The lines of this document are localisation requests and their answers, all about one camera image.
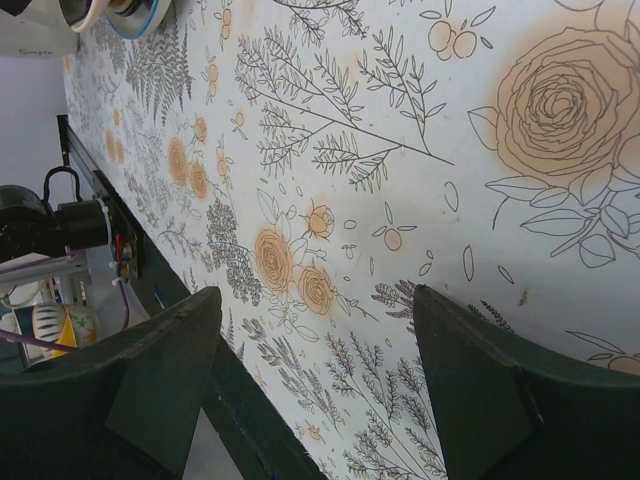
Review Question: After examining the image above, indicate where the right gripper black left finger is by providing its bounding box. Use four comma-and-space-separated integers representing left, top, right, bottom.
1, 287, 222, 479

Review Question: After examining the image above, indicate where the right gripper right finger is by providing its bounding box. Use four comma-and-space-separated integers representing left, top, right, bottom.
413, 285, 639, 479

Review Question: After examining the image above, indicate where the floral table mat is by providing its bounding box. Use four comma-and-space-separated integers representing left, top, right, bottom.
63, 1, 639, 479

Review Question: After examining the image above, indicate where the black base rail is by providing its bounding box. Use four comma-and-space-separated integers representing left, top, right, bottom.
57, 114, 325, 479

